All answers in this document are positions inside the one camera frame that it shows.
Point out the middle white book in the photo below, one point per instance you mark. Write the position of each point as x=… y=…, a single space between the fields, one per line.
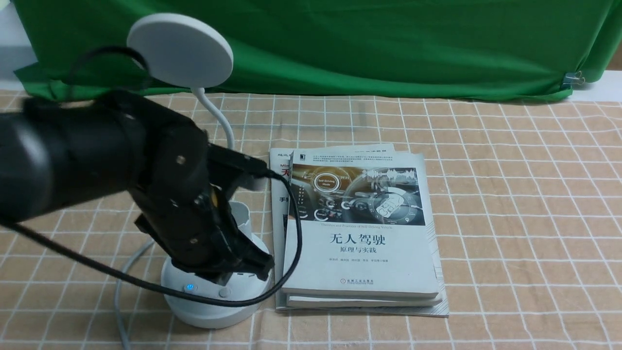
x=284 y=167

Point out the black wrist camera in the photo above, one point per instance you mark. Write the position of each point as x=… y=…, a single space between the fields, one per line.
x=230 y=170

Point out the blue binder clip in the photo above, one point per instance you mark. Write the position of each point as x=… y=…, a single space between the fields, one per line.
x=572 y=80

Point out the orange checkered tablecloth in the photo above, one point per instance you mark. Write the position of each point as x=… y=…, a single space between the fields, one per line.
x=526 y=199

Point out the green backdrop cloth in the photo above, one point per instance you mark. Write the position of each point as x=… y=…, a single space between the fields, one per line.
x=478 y=49

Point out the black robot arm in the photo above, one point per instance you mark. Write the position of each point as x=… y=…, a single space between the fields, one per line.
x=53 y=158

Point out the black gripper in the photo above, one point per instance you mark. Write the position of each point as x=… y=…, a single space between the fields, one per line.
x=196 y=227

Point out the white desk lamp with base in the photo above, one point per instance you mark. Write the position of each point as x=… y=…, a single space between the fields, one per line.
x=185 y=52

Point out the top white self-driving book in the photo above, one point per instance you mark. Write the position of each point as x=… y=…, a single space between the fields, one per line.
x=359 y=253

